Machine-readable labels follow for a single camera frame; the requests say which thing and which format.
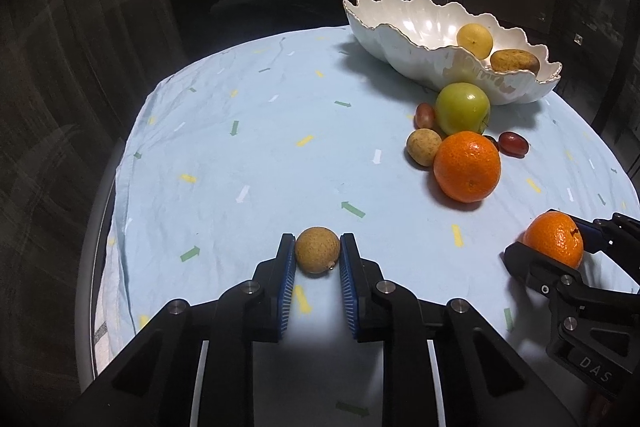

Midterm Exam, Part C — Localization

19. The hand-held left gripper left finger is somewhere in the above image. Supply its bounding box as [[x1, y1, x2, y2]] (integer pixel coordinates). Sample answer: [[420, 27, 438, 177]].
[[75, 233, 301, 427]]

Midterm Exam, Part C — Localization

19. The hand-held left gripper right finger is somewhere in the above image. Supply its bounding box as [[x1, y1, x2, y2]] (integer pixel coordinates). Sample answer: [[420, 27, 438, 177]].
[[339, 233, 576, 427]]

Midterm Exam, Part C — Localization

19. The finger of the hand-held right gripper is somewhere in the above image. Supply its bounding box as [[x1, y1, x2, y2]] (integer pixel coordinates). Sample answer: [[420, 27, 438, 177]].
[[547, 208, 640, 284], [503, 242, 640, 358]]

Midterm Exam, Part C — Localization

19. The small orange mandarin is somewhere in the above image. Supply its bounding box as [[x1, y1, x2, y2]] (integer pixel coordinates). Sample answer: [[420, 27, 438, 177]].
[[523, 211, 585, 270]]

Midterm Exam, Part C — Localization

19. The brown longan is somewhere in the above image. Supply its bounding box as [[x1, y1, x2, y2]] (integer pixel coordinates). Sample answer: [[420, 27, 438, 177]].
[[406, 129, 443, 167], [294, 226, 342, 275]]

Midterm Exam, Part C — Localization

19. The dark red jujube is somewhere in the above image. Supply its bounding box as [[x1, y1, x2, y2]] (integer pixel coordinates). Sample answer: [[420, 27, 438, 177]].
[[497, 132, 529, 156]]

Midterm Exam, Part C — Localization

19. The large orange mandarin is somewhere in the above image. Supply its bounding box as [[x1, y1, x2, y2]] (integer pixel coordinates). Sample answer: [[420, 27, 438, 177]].
[[433, 131, 502, 204]]

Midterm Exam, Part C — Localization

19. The green apple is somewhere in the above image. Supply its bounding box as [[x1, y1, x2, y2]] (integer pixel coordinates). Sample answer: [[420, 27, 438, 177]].
[[435, 83, 491, 136]]

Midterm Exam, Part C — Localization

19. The light red jujube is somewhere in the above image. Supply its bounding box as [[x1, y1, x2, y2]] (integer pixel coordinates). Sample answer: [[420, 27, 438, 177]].
[[415, 103, 440, 130]]

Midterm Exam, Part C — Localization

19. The white scalloped ceramic bowl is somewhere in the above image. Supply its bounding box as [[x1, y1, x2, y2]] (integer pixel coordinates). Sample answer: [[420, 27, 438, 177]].
[[343, 0, 563, 106]]

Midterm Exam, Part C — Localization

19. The light blue patterned tablecloth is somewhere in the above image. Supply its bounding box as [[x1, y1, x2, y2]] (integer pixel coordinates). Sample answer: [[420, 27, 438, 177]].
[[92, 24, 640, 427]]

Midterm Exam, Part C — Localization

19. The yellow lemon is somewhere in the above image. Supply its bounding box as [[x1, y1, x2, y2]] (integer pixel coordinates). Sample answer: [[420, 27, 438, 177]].
[[456, 23, 494, 60]]

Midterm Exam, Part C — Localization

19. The dark wood lower cabinet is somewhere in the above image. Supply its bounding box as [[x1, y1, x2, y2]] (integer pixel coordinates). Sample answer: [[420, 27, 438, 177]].
[[0, 0, 188, 408]]

